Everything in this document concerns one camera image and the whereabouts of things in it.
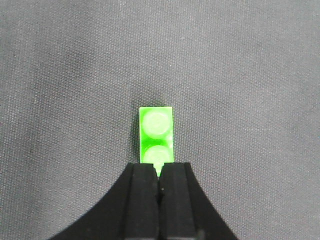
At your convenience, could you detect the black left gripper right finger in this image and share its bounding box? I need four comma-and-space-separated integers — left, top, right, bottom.
159, 162, 237, 240

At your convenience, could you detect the green toy building block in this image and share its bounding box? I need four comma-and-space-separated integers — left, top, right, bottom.
139, 106, 175, 177

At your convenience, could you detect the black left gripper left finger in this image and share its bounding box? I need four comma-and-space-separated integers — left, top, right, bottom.
53, 163, 159, 240

